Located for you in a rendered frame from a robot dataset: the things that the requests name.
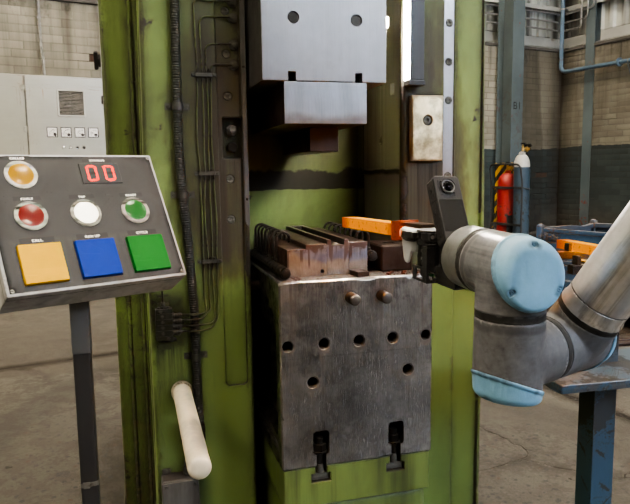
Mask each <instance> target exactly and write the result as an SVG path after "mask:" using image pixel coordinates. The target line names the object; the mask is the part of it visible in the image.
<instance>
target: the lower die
mask: <svg viewBox="0 0 630 504"><path fill-rule="evenodd" d="M301 226H303V227H307V226H304V225H301ZM307 228H310V227H307ZM310 229H313V230H316V231H320V232H323V233H326V234H329V235H333V236H336V237H339V238H343V239H344V245H331V240H330V239H327V238H324V237H321V236H318V235H315V234H312V233H309V232H306V231H303V230H300V229H297V228H294V227H291V226H286V229H283V231H286V232H287V233H288V234H289V235H290V242H289V243H288V237H287V235H286V240H284V236H283V234H282V239H280V235H279V236H278V259H279V263H280V264H281V265H283V266H284V267H286V268H288V269H289V270H290V272H291V276H290V277H305V276H322V275H338V274H350V270H351V269H363V270H366V271H367V241H364V240H361V239H357V238H354V237H350V236H347V235H343V234H340V233H336V232H333V231H329V230H326V229H322V228H319V227H318V228H310ZM321 269H323V270H324V273H320V270H321Z"/></svg>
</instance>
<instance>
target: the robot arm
mask: <svg viewBox="0 0 630 504"><path fill-rule="evenodd" d="M427 191H428V195H429V200H430V205H431V210H432V215H433V220H434V225H435V228H414V227H407V226H404V227H402V228H401V229H400V237H401V238H402V245H403V255H404V260H405V262H407V263H409V262H410V260H411V256H412V253H413V252H418V263H417V265H415V264H412V278H414V279H416V280H418V281H421V282H423V283H426V284H430V283H437V284H440V285H442V286H445V287H447V288H450V289H452V290H463V289H468V290H471V291H473V292H475V301H474V330H473V361H472V369H471V372H472V387H473V390H474V392H475V393H476V394H477V395H478V396H480V397H481V398H483V399H485V400H488V401H491V402H493V403H497V404H501V405H506V406H514V407H530V406H535V405H538V404H539V403H540V402H541V401H542V397H543V396H544V391H543V385H544V384H547V383H550V382H553V381H556V380H557V379H560V378H562V377H565V376H568V375H571V374H574V373H577V372H580V371H587V370H591V369H593V368H595V367H597V366H599V365H601V364H602V363H603V362H604V361H606V360H607V359H608V358H609V357H610V356H611V355H612V353H613V351H614V349H615V347H616V343H617V335H618V333H619V332H620V331H621V330H622V328H623V326H624V323H625V322H626V321H627V320H628V318H629V317H630V201H629V203H628V204H627V205H626V207H625V208H624V210H623V211H622V212H621V214H620V215H619V216H618V218H617V219H616V221H615V222H614V223H613V225H612V226H611V228H610V229H609V230H608V232H607V233H606V235H605V236H604V237H603V239H602V240H601V242H600V243H599V244H598V246H597V247H596V249H595V250H594V251H593V253H592V254H591V255H590V257H589V258H588V260H587V261H586V262H585V264H584V265H583V267H582V268H581V269H580V271H579V272H578V274H577V275H576V276H575V278H574V279H573V281H572V282H571V283H570V285H569V286H568V287H566V288H565V289H564V290H563V286H564V282H565V270H564V265H563V262H562V259H561V257H560V255H559V254H558V252H557V251H556V250H555V249H554V248H553V247H552V246H551V245H550V244H549V243H547V242H545V241H543V240H540V239H537V238H535V237H533V236H531V235H528V234H522V233H516V234H514V233H509V232H503V231H498V230H494V229H489V228H484V227H478V226H469V224H468V219H467V215H466V210H465V206H464V202H463V197H462V193H461V188H460V184H459V180H458V178H457V177H456V176H434V177H433V178H432V179H431V180H430V181H429V183H428V184H427ZM417 268H419V269H420V275H421V276H422V279H421V278H418V277H417ZM429 276H430V277H432V280H430V279H429ZM562 290H563V291H562ZM561 292H562V293H561ZM551 305H552V307H551V308H550V310H549V311H548V312H547V308H549V307H550V306H551Z"/></svg>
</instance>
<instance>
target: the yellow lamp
mask: <svg viewBox="0 0 630 504"><path fill-rule="evenodd" d="M8 175H9V177H10V179H11V180H12V181H14V182H15V183H17V184H21V185H26V184H29V183H31V182H32V181H33V179H34V173H33V171H32V169H31V168H30V167H28V166H26V165H24V164H14V165H12V166H10V168H9V169H8Z"/></svg>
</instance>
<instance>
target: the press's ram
mask: <svg viewBox="0 0 630 504"><path fill-rule="evenodd" d="M244 13H245V51H246V88H247V101H252V100H254V99H256V98H257V97H259V96H261V95H262V94H264V93H265V92H267V91H269V90H270V89H272V88H274V87H275V86H277V85H279V84H280V83H282V82H283V81H300V82H340V83H366V84H367V90H368V89H371V88H374V87H377V86H380V85H382V84H385V83H386V30H387V29H388V28H389V17H386V0H244Z"/></svg>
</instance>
